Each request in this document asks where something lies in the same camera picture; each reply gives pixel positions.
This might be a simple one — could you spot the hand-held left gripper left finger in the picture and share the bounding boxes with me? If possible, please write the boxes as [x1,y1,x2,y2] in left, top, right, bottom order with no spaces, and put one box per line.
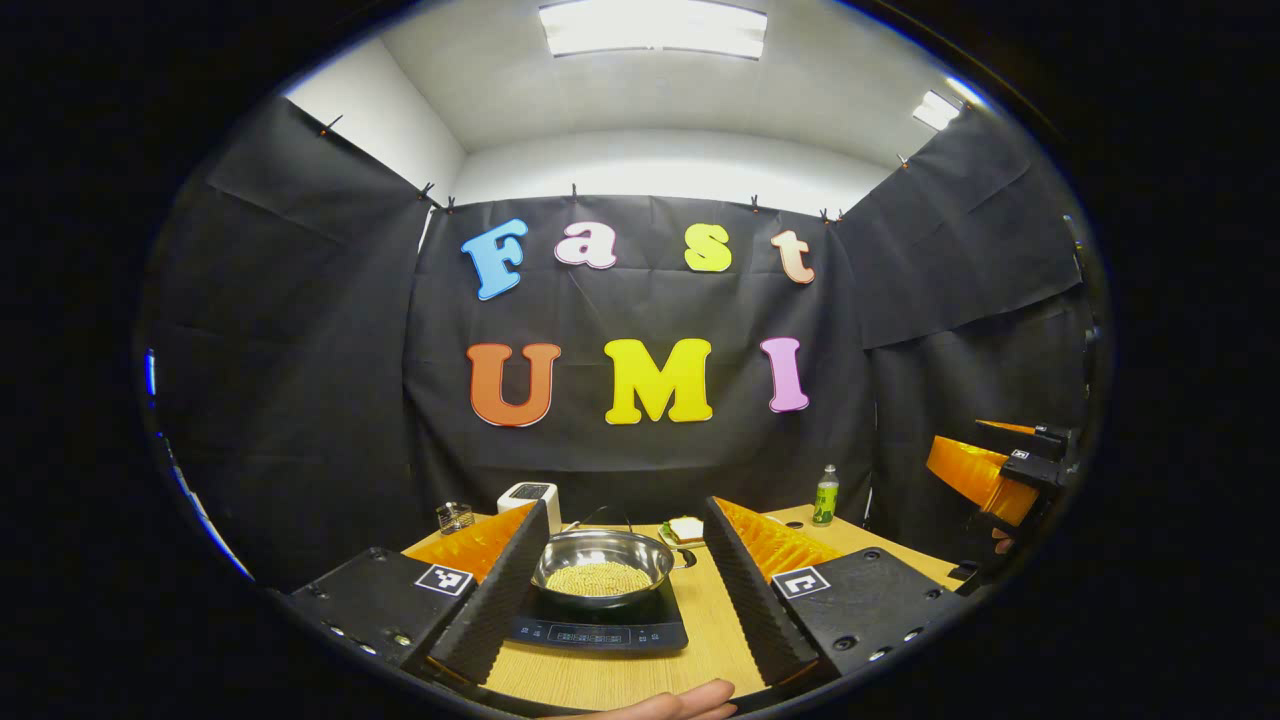
[290,499,552,687]

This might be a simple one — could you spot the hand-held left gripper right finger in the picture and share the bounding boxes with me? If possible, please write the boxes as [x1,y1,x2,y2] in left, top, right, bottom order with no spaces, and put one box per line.
[702,495,967,687]

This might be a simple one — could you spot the pile of soybeans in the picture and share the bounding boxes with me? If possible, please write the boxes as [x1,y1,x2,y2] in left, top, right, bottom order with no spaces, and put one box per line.
[545,562,653,598]

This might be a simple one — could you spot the black induction cooktop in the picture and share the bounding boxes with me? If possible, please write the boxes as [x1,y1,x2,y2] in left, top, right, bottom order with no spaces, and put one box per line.
[505,580,690,656]

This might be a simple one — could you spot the stainless steel pot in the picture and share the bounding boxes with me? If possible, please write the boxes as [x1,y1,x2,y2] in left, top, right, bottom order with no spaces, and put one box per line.
[531,528,698,611]

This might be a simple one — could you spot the white toaster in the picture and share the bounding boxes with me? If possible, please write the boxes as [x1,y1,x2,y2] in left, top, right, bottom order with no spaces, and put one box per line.
[497,481,563,536]

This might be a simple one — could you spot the black backdrop cloth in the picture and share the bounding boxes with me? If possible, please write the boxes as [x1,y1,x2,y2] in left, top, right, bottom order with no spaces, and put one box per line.
[140,95,1111,591]

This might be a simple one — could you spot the small ceiling light panel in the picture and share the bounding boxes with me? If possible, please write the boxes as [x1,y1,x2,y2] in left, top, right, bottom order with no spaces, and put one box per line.
[912,90,964,132]

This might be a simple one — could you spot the row of backdrop clips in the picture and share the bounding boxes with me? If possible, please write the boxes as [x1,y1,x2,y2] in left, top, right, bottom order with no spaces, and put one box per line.
[320,115,911,223]

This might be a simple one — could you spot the black power cable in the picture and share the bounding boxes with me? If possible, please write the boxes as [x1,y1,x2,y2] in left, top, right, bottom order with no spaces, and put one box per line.
[565,505,637,532]

